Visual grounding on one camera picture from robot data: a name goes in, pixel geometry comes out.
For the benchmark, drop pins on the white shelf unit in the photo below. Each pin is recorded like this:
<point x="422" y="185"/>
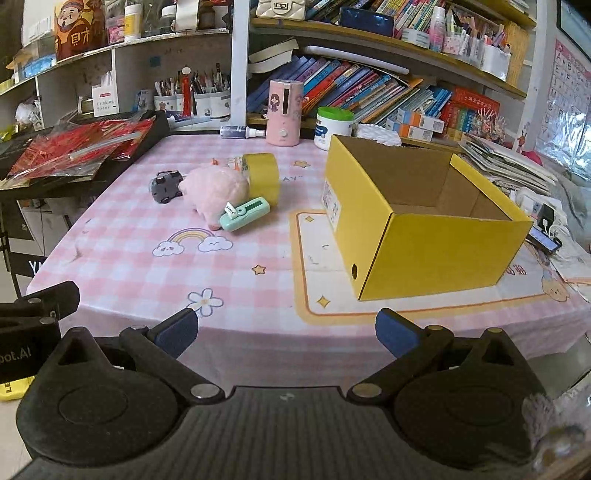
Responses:
<point x="129" y="64"/>

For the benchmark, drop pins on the white yellow label bottle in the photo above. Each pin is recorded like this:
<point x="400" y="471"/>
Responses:
<point x="133" y="25"/>

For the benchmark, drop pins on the dark framed screen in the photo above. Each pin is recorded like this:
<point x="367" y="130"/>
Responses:
<point x="575" y="21"/>

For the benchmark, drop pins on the black toy car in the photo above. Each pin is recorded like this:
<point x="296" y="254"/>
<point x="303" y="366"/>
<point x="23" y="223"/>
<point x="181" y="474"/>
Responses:
<point x="164" y="187"/>

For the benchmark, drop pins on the red boxed book set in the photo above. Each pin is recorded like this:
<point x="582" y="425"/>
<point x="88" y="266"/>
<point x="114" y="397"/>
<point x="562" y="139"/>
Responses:
<point x="471" y="113"/>

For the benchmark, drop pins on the smartphone with lit screen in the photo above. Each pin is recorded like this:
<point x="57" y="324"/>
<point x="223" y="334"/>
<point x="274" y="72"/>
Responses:
<point x="542" y="240"/>

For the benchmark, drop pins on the small white pen cup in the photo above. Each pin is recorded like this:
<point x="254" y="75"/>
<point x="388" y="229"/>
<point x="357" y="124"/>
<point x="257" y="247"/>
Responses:
<point x="168" y="101"/>

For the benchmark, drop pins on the small dark spray bottle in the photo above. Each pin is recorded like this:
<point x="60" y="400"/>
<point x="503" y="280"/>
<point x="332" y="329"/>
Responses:
<point x="235" y="132"/>

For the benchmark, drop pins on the yellow tape roll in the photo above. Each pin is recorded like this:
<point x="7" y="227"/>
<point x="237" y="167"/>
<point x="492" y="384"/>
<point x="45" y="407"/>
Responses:
<point x="263" y="180"/>

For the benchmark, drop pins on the yellow printed bag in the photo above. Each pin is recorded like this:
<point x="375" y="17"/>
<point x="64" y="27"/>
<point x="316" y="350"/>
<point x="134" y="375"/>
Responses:
<point x="14" y="391"/>

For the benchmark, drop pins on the blue tissue pack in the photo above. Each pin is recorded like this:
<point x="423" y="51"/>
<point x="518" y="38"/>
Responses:
<point x="39" y="67"/>

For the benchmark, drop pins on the cartoon figure gift box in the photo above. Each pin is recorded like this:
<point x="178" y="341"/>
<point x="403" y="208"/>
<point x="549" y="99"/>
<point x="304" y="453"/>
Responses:
<point x="78" y="32"/>

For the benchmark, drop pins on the white drinking straws box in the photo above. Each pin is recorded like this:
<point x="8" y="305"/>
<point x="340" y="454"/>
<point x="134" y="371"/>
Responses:
<point x="105" y="101"/>

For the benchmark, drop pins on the black electric keyboard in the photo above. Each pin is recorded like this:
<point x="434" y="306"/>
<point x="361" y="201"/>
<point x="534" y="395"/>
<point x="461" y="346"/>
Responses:
<point x="152" y="138"/>

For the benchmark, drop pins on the pink plush pig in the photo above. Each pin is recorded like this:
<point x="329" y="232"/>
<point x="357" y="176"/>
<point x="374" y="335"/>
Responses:
<point x="217" y="189"/>

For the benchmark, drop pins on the orange blue small box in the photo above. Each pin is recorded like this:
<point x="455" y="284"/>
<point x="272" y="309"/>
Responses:
<point x="422" y="121"/>
<point x="411" y="132"/>

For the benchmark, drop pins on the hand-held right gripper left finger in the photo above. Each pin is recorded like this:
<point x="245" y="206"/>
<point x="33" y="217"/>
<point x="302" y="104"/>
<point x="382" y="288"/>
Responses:
<point x="178" y="330"/>

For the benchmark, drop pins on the pink white bottle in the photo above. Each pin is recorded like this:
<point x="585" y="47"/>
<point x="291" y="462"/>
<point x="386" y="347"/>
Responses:
<point x="437" y="30"/>

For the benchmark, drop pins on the wide white tape roll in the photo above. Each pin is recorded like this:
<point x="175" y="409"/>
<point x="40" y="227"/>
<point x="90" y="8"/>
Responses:
<point x="187" y="16"/>

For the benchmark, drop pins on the row of colourful shelf books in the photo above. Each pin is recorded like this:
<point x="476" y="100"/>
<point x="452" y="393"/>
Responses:
<point x="406" y="14"/>

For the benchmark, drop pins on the white power strip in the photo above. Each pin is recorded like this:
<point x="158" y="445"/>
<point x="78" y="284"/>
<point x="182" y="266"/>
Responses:
<point x="531" y="201"/>

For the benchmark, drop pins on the stack of papers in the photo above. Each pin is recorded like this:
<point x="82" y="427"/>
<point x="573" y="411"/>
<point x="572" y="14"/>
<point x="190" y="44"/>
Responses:
<point x="503" y="164"/>

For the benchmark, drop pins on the yellow cardboard box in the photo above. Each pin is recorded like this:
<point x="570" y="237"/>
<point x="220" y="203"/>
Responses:
<point x="438" y="258"/>

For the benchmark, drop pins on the red hanging doll ornament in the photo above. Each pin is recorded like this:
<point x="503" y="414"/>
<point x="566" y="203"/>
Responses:
<point x="186" y="92"/>

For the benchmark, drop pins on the white plastic bag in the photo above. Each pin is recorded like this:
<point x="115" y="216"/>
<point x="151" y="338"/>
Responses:
<point x="28" y="114"/>

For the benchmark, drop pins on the black keyboard stand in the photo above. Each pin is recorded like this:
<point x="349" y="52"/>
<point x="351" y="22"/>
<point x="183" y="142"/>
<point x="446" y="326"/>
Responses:
<point x="18" y="249"/>

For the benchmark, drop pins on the pink humidifier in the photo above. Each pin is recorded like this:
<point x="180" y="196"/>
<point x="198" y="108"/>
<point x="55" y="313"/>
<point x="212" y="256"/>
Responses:
<point x="284" y="113"/>

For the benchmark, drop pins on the large white pen cup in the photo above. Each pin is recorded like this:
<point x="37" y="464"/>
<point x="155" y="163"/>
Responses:
<point x="212" y="104"/>

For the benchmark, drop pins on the white pen holder box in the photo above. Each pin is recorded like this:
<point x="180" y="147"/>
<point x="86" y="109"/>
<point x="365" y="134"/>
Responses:
<point x="491" y="62"/>

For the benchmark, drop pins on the white flat board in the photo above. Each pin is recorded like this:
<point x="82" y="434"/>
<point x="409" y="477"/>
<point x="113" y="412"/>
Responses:
<point x="355" y="57"/>

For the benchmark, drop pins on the white quilted purse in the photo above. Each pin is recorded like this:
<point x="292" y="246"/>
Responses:
<point x="279" y="9"/>

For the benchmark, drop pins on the alphabet wall poster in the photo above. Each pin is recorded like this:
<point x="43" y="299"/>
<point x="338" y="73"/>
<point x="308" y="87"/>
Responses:
<point x="568" y="101"/>

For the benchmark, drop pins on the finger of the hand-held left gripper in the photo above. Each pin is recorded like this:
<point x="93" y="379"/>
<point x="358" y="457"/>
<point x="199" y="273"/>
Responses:
<point x="55" y="295"/>

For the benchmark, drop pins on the white tissue box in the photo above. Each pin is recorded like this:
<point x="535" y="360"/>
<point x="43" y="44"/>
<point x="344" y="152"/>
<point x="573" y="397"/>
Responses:
<point x="376" y="134"/>

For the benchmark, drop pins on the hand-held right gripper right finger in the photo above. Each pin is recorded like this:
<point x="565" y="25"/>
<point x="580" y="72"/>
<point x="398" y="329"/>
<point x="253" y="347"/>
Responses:
<point x="392" y="330"/>

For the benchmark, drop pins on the row of slanted books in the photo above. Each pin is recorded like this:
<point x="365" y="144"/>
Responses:
<point x="351" y="87"/>

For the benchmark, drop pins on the red packaged decorations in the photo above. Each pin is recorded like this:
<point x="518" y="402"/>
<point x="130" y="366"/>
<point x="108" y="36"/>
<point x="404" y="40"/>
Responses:
<point x="78" y="147"/>

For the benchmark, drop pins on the white jar green lid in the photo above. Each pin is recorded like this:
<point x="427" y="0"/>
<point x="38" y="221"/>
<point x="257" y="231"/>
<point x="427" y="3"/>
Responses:
<point x="330" y="131"/>

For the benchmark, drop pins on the propped dark smartphone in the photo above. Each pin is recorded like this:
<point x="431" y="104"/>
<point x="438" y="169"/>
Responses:
<point x="367" y="23"/>

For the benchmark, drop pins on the wooden bookshelf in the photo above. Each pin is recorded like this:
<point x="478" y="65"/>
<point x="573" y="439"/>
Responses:
<point x="461" y="64"/>

